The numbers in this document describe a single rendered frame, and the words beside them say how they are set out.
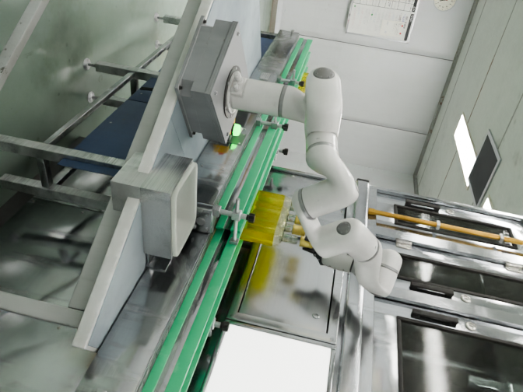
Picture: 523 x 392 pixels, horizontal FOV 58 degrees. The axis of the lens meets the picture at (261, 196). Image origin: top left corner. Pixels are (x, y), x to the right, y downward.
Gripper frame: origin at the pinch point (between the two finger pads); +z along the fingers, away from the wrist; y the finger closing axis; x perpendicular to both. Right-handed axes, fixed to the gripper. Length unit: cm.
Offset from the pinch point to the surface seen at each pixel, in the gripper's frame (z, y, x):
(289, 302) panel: -1.2, -13.1, 15.5
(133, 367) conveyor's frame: 17, 5, 68
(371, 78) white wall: 107, -155, -579
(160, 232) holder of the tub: 29, 20, 41
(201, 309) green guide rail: 13.6, 3.6, 44.7
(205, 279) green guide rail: 18.7, 3.3, 34.8
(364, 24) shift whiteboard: 133, -80, -570
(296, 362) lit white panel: -12.0, -12.8, 34.4
